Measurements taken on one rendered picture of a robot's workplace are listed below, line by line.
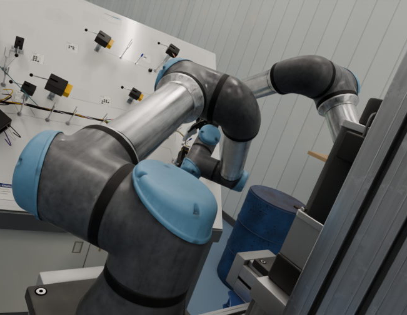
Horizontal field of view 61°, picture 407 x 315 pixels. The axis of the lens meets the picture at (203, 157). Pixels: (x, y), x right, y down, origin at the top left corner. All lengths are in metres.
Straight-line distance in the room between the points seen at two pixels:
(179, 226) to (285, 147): 3.33
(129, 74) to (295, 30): 2.62
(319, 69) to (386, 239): 0.65
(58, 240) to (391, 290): 1.25
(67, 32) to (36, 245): 0.92
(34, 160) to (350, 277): 0.39
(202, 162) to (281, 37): 3.12
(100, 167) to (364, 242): 0.32
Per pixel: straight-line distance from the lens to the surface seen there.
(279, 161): 3.71
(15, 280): 1.57
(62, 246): 1.50
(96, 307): 0.48
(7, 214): 1.36
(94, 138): 0.49
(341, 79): 1.05
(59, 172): 0.45
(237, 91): 0.76
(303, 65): 0.99
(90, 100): 1.57
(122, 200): 0.41
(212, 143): 1.15
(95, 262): 1.57
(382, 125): 0.42
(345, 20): 3.74
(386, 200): 0.41
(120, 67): 1.71
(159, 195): 0.38
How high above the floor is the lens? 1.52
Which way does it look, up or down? 13 degrees down
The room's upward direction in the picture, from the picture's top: 20 degrees clockwise
